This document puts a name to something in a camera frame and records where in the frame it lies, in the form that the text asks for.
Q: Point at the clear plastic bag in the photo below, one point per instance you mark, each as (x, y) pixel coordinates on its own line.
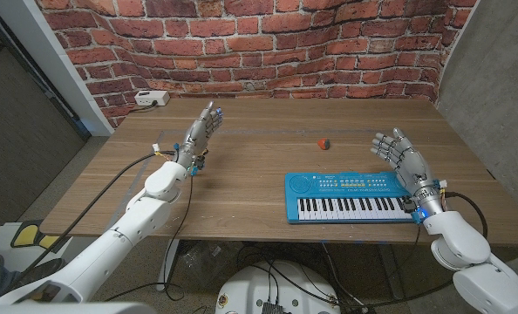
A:
(206, 261)

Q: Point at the white door frame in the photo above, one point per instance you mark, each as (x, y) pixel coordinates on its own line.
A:
(45, 56)

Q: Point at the white power strip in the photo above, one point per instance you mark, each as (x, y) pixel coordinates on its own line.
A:
(151, 97)

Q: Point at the red toy strawberry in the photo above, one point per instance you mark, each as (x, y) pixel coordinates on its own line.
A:
(323, 143)

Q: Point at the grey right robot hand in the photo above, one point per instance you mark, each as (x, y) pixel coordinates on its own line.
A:
(411, 170)

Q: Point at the white platform with yellow marks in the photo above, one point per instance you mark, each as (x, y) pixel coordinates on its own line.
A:
(32, 235)

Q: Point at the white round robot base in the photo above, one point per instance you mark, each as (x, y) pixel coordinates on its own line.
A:
(250, 288)

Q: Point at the dark grey door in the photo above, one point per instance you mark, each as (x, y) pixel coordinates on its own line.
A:
(19, 131)

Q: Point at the red brick printed backdrop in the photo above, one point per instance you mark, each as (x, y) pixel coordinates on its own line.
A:
(259, 43)

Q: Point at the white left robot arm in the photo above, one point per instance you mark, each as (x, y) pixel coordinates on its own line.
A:
(111, 248)

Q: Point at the grey table leg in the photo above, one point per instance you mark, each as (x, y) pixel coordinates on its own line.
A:
(390, 270)
(168, 266)

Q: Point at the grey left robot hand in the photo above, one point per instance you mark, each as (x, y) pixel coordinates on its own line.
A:
(200, 133)

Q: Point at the black box on robot base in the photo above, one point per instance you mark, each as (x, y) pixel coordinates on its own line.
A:
(272, 308)

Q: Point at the blue toy piano keyboard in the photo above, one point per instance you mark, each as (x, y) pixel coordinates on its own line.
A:
(311, 187)

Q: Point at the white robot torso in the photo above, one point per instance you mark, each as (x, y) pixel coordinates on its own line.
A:
(67, 309)

